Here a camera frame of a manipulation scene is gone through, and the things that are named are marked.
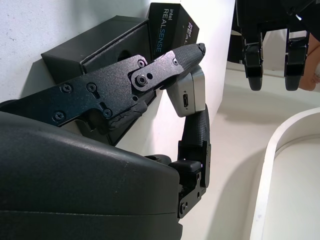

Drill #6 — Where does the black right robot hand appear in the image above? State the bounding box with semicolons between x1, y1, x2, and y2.
0;42;212;240

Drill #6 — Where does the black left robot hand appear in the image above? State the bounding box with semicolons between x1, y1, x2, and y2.
231;0;320;92

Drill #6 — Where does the small silver camera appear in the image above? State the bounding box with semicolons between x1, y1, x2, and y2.
165;65;207;118

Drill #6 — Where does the black box with foam insert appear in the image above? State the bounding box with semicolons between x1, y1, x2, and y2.
40;15;161;146

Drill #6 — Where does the white round tray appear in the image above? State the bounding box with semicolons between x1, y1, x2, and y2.
249;106;320;240

